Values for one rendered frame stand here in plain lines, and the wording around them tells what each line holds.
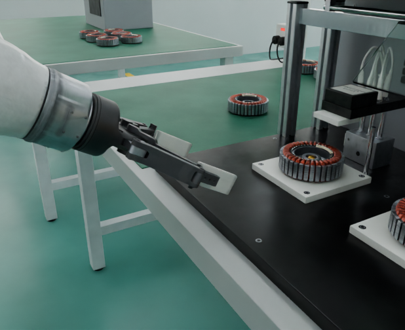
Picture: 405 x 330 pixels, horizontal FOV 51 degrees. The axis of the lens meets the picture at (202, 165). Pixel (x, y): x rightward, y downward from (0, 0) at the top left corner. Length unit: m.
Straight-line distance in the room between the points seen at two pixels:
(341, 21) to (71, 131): 0.53
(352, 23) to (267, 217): 0.37
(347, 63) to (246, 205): 0.49
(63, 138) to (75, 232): 1.59
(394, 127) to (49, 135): 0.71
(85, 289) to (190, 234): 1.13
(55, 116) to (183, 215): 0.29
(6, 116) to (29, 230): 1.70
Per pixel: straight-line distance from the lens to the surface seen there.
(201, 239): 0.65
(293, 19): 0.92
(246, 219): 0.66
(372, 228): 0.66
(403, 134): 0.97
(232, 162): 0.84
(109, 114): 0.53
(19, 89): 0.49
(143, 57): 2.02
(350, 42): 1.04
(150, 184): 0.81
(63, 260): 1.92
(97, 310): 1.66
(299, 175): 0.75
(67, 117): 0.51
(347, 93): 0.78
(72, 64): 1.93
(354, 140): 0.88
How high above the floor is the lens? 1.12
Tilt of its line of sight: 25 degrees down
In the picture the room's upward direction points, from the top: straight up
